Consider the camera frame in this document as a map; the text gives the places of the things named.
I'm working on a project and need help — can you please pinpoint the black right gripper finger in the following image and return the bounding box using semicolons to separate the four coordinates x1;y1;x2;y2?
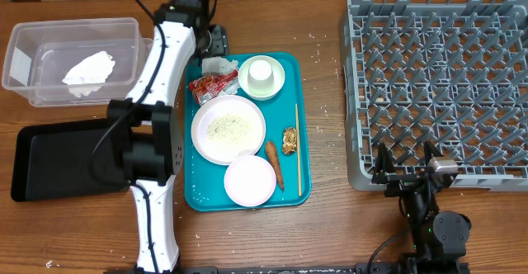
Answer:
423;140;443;167
375;143;395;174

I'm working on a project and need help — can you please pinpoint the white tissue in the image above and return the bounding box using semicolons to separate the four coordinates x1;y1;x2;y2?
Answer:
201;57;238;76

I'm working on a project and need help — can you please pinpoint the red snack wrapper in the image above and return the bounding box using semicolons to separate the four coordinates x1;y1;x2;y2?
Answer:
188;70;240;106

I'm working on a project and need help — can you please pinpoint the white paper cup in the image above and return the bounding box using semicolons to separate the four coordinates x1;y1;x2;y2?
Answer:
247;59;274;96

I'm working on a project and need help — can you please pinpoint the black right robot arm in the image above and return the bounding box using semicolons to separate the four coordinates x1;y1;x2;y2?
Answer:
366;140;472;273

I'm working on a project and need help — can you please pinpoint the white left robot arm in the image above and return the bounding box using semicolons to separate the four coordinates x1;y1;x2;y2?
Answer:
100;0;229;273

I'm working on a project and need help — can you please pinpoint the grey dishwasher rack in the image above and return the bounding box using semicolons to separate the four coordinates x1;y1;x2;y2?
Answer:
338;0;527;191

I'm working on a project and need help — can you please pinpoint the light green bowl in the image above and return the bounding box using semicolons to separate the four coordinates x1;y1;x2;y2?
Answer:
238;55;285;101

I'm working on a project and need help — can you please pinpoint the large white plate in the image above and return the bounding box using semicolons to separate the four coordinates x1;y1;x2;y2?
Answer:
191;95;266;165

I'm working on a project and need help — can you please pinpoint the teal plastic tray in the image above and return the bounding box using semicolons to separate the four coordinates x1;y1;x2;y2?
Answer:
184;52;312;212

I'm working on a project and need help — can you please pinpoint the brown food scrap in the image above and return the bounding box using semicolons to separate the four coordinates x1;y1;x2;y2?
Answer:
281;127;298;156

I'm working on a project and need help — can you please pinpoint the wooden chopstick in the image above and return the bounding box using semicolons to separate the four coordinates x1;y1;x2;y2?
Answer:
295;103;302;196

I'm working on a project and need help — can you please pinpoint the orange carrot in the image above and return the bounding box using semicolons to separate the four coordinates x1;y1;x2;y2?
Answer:
265;140;285;191

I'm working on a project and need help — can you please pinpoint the white crumpled napkin in bin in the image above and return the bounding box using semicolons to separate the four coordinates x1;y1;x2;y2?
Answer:
62;51;116;97

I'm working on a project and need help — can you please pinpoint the clear plastic bin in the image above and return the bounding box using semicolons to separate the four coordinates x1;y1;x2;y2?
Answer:
2;17;153;106

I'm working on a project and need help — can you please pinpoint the black plastic tray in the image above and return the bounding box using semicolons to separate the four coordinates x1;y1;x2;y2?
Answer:
11;119;128;202

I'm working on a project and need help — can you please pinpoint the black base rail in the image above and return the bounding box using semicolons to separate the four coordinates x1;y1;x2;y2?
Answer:
102;263;471;274

